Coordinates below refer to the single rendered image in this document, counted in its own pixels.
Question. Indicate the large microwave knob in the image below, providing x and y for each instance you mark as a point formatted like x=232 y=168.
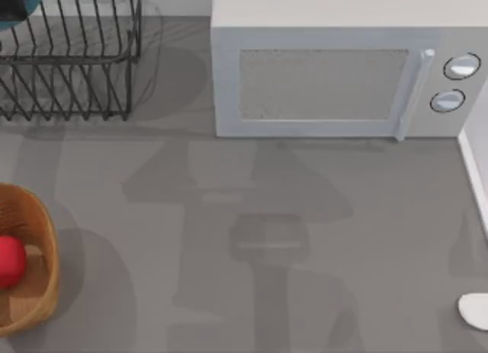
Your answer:
x=461 y=65

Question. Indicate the pale microwave oven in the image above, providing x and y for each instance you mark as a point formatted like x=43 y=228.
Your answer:
x=305 y=21

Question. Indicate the small microwave knob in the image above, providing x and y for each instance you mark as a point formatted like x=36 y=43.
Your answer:
x=447 y=100

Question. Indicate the wooden basket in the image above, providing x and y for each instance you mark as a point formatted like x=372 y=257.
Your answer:
x=36 y=276

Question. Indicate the red apple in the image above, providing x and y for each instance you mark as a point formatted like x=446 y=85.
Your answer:
x=10 y=260

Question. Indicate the teal bowl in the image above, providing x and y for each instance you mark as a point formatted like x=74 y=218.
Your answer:
x=19 y=2

